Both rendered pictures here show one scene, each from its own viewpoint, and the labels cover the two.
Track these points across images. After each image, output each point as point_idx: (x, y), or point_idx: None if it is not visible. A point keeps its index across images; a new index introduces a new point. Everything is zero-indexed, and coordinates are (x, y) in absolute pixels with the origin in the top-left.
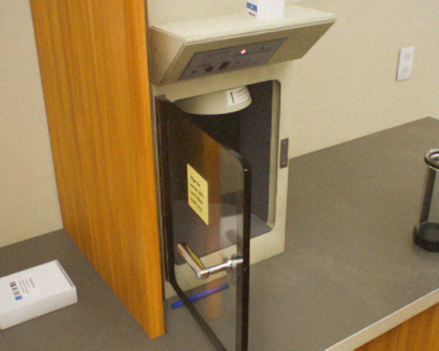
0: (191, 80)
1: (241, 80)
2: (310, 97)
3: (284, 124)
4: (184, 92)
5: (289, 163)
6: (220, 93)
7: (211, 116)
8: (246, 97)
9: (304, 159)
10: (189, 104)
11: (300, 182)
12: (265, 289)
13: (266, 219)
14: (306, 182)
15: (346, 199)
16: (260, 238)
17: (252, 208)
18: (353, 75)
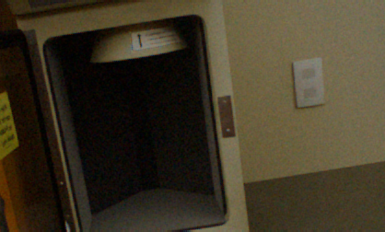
0: (66, 13)
1: (139, 14)
2: None
3: (220, 76)
4: (60, 28)
5: (350, 169)
6: (124, 35)
7: (172, 84)
8: (165, 42)
9: (374, 166)
10: (96, 52)
11: (345, 189)
12: None
13: (224, 210)
14: (355, 189)
15: None
16: (206, 231)
17: (218, 197)
18: None
